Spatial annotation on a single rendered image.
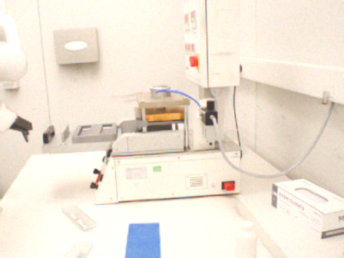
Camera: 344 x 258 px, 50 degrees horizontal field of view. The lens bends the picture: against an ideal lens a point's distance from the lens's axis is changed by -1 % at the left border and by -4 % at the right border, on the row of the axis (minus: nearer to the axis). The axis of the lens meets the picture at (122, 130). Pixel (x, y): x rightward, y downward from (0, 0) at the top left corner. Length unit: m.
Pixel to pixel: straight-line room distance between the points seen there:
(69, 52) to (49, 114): 0.52
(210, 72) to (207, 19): 0.18
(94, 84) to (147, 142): 1.61
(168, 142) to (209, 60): 0.31
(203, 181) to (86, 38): 1.64
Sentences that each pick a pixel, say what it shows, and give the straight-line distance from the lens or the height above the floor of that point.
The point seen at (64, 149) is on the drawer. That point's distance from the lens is 1.40.
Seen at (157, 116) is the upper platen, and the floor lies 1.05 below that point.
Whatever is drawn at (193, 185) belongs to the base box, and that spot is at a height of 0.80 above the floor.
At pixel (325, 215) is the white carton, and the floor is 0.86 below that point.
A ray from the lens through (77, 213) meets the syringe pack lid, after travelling 1.30.
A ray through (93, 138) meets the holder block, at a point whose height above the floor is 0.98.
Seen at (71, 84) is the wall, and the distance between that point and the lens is 2.90.
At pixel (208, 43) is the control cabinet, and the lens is 1.31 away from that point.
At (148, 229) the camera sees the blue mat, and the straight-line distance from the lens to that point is 1.21.
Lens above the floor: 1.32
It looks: 13 degrees down
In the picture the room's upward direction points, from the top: 4 degrees counter-clockwise
